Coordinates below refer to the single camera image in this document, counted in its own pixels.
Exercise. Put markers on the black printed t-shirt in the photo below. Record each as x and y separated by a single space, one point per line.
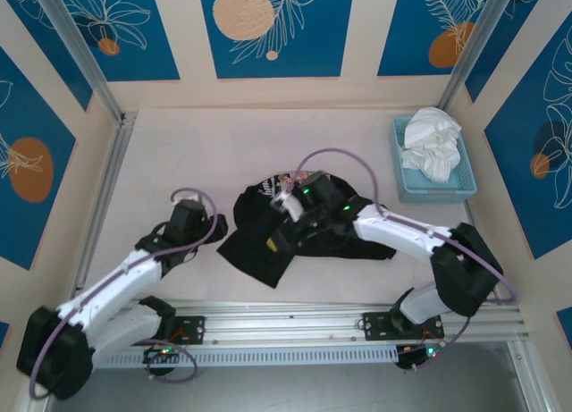
250 255

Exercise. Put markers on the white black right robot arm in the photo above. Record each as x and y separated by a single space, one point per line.
402 233

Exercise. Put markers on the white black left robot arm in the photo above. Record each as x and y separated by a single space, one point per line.
107 291

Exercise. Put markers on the light blue perforated basket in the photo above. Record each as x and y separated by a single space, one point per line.
429 194

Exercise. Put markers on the white crumpled cloth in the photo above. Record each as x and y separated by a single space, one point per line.
431 148

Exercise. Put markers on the small circuit board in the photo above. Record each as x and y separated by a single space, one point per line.
424 356
163 354

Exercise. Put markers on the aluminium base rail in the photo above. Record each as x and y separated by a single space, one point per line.
290 327

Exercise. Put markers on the aluminium frame post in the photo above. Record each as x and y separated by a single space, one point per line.
76 45
478 41

